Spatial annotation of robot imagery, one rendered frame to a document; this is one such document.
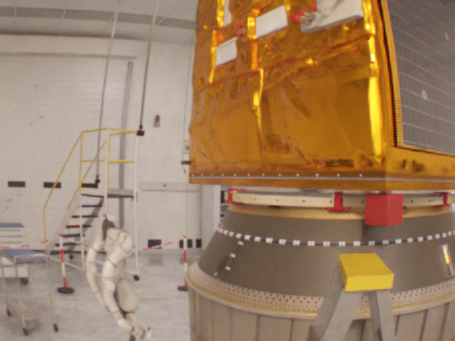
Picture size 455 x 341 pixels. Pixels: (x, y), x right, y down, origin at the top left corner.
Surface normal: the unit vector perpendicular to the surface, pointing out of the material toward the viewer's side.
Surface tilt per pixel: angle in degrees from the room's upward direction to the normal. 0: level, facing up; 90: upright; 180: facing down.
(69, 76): 90
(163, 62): 90
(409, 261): 62
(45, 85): 90
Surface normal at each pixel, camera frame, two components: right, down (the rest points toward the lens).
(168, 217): 0.52, 0.00
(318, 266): -0.35, -0.48
